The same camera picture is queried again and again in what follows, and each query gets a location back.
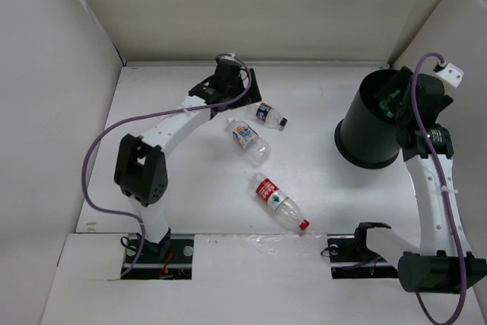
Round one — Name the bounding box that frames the green plastic bottle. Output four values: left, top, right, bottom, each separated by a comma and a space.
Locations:
379, 89, 402, 119

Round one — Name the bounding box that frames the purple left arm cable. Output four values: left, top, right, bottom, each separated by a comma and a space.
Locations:
82, 53, 253, 279

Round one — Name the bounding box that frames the clear bottle red label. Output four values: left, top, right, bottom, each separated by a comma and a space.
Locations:
249, 172, 310, 232

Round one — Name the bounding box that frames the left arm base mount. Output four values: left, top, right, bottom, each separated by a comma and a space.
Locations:
120, 234, 195, 280

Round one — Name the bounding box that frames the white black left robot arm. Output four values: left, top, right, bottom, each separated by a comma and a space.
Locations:
114, 56, 262, 262

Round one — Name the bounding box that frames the clear Pepsi bottle black cap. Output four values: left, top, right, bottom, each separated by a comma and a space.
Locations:
253, 103, 288, 128

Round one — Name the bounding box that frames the black round bin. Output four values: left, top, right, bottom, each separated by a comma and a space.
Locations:
334, 69, 400, 170

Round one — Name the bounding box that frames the clear bottle orange blue label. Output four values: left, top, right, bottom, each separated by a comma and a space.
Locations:
227, 119, 271, 166

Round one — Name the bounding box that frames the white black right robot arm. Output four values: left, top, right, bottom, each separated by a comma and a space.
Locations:
352, 67, 486, 295

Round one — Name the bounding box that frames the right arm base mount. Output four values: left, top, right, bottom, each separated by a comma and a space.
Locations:
320, 234, 398, 279

